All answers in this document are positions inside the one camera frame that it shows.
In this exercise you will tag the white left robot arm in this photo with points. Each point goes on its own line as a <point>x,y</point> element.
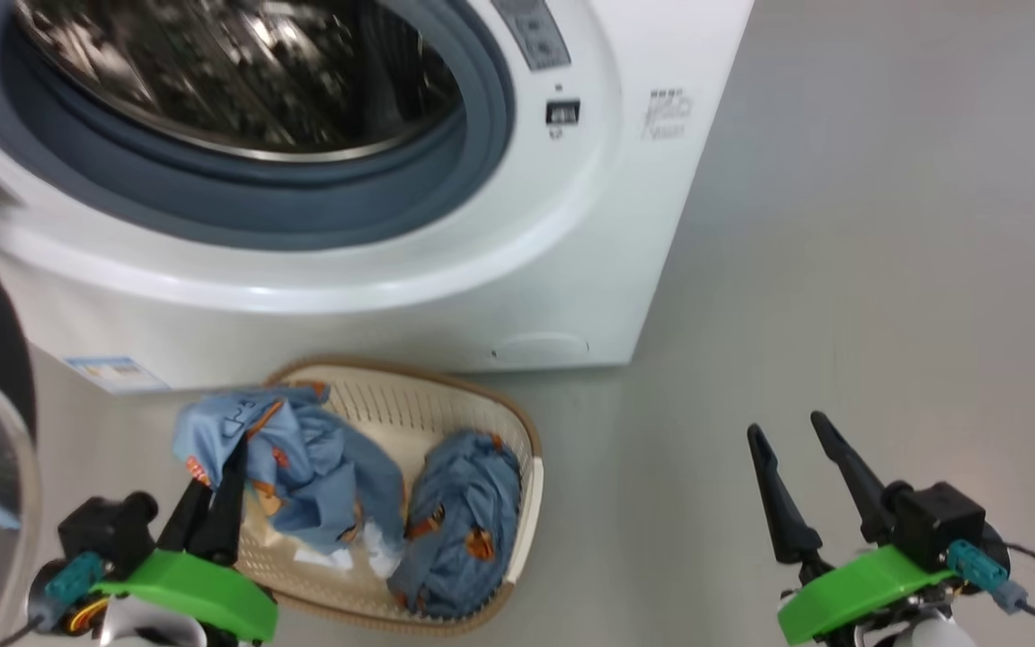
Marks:
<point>140,629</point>

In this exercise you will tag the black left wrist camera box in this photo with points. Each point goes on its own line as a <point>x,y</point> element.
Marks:
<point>109,530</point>

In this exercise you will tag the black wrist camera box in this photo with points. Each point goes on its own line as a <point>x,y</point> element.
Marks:
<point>109,530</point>
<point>940,526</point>

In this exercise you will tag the blue energy label sticker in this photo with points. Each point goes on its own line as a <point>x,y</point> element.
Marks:
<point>113,373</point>

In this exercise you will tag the white front-load washing machine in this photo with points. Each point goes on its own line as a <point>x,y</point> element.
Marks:
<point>643,225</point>

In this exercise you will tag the blue garment with orange print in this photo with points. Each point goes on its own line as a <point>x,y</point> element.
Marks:
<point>464,503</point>

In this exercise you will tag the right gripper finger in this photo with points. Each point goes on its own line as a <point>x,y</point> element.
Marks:
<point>859,485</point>
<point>787,521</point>

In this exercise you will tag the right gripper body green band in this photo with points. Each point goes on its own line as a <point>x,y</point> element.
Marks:
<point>859,593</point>

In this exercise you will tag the grey rubber door gasket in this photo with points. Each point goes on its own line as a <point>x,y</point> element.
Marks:
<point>302,202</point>

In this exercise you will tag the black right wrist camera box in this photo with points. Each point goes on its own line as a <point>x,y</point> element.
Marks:
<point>940,526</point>

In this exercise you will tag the blue garment with white lining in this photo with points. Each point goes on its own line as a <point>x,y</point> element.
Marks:
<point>311,458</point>

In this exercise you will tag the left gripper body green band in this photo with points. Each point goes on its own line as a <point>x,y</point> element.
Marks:
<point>203,593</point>

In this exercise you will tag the steel washer drum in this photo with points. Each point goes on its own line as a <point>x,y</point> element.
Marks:
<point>239,72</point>

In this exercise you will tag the grey warning sticker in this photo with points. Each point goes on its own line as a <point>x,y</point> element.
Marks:
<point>535,36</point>

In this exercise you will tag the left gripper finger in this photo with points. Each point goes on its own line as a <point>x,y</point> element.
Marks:
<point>225,530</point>
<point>178,526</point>

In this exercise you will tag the cream laundry basket brown rim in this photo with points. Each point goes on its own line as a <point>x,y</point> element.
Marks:
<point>482,422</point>

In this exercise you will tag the black door latch slot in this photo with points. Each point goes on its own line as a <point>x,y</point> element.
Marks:
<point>562,112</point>

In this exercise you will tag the round drain filter cover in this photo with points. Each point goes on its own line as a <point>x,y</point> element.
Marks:
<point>540,349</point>

